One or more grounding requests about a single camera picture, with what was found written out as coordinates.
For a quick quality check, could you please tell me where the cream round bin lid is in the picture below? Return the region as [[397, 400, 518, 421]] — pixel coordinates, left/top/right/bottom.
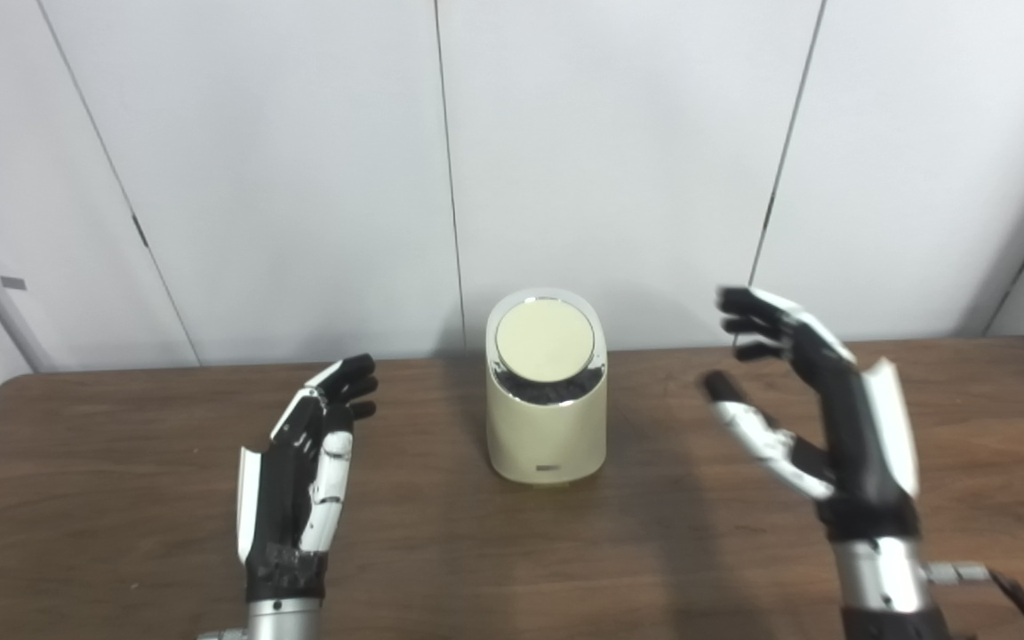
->
[[495, 299, 596, 384]]

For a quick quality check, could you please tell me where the cream-colored round bin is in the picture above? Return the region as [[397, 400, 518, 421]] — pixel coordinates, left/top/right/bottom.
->
[[485, 288, 609, 486]]

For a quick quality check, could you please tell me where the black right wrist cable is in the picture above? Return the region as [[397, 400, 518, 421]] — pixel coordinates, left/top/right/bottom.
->
[[925, 562, 1024, 640]]

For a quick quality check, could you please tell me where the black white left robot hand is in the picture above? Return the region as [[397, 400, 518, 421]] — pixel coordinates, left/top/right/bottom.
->
[[236, 354, 380, 604]]

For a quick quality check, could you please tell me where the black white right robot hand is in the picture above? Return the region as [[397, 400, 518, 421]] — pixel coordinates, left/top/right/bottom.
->
[[703, 285, 922, 541]]

